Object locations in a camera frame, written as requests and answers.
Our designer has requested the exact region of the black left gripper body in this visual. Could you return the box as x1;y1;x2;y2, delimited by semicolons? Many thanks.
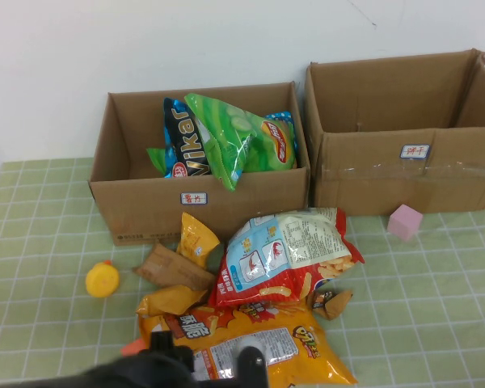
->
137;348;238;388

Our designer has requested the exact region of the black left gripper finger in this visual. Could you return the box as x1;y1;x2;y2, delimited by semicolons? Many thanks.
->
150;330;175;356
233;338;269;388

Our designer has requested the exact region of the large yellow orange snack bag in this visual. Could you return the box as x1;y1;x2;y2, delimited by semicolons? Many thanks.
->
137;302;359;388

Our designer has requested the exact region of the yellow orange snack packet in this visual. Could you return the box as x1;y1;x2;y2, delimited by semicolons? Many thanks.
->
135;284;209;318

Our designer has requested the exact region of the brown flat snack packet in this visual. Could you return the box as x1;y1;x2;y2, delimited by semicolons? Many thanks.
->
132;242;217;293

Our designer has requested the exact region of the small brown triangular snack packet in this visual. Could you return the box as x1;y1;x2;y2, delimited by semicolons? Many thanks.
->
306;289;355;322

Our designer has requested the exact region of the small yellow snack packet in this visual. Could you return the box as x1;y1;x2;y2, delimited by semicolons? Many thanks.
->
175;211;221;268

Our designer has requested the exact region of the orange foam block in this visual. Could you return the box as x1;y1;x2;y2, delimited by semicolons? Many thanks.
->
120;338;147;357

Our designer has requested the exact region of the yellow duck toy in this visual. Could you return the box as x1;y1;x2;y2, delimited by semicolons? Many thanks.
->
84;260;121;299

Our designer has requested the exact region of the red white shrimp chips bag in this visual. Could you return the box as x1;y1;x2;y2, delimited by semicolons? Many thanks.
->
208;206;365;310

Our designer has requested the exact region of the plain brown cardboard box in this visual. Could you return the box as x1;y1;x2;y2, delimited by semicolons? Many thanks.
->
87;82;312;247

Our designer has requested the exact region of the white label sticker red writing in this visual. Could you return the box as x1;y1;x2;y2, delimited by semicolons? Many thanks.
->
180;192;209;206
400;144;431;159

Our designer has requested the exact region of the green checkered tablecloth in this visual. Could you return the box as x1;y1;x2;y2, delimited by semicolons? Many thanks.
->
0;155;485;388

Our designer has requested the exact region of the green Lays cucumber chips bag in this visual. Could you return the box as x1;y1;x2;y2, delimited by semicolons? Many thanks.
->
183;92;298;193

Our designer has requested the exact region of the black blue Vikar chips bag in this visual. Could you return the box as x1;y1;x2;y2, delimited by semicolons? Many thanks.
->
162;96;215;179

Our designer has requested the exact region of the light pink foam cube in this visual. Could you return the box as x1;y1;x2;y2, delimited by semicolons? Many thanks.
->
386;204;424;243

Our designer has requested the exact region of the taped brown cardboard box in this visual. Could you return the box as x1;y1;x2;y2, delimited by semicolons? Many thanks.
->
305;48;485;217

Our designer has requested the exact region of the clear packing tape strip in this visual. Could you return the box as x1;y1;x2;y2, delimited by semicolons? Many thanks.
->
318;159;485;183

